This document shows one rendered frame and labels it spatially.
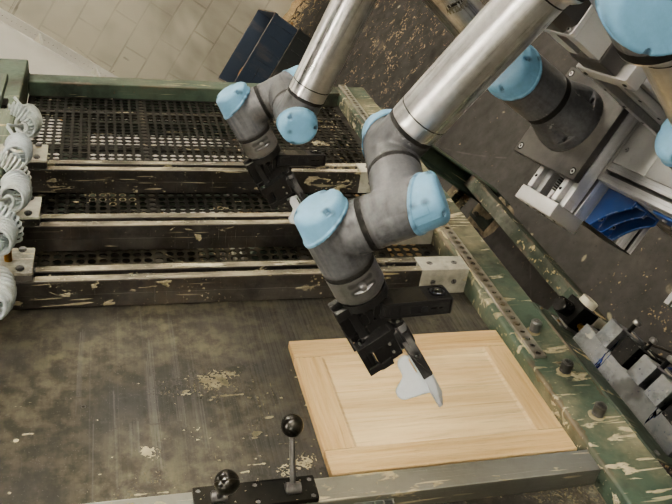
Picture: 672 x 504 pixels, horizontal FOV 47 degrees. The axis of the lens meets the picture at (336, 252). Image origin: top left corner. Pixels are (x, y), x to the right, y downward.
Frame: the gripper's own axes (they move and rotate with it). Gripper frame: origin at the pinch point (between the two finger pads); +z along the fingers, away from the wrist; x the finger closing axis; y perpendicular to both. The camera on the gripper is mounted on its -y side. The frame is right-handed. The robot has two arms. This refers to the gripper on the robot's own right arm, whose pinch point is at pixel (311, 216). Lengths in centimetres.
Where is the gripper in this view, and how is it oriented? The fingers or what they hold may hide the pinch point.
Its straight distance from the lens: 178.0
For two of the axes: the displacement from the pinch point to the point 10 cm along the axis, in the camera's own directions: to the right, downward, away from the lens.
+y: -8.4, 5.3, -1.0
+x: 3.5, 3.9, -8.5
